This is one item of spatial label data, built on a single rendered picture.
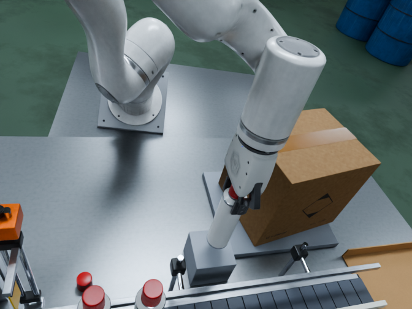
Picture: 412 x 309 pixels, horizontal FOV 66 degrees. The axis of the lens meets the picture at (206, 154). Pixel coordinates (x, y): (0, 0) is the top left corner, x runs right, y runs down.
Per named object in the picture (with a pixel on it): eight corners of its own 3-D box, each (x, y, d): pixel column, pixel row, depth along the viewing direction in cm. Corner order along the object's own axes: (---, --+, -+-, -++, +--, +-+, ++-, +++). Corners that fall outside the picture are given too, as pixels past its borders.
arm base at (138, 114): (109, 126, 113) (103, 116, 94) (106, 73, 114) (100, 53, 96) (163, 124, 117) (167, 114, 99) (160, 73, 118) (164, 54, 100)
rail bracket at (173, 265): (167, 317, 73) (178, 286, 61) (163, 286, 77) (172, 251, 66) (181, 315, 73) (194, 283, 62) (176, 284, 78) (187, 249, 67)
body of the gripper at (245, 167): (232, 113, 55) (217, 159, 63) (251, 155, 48) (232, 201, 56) (271, 114, 57) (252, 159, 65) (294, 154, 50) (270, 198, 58)
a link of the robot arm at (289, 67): (243, 100, 55) (238, 132, 48) (268, 24, 46) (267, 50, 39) (290, 112, 55) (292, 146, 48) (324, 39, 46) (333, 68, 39)
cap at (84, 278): (79, 276, 75) (78, 270, 73) (94, 278, 75) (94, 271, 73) (75, 291, 72) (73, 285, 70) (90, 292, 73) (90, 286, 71)
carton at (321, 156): (254, 247, 88) (292, 184, 70) (217, 183, 103) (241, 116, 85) (333, 222, 101) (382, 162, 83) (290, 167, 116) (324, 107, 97)
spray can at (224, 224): (209, 250, 72) (232, 193, 58) (204, 230, 76) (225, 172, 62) (230, 248, 74) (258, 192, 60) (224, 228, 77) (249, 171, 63)
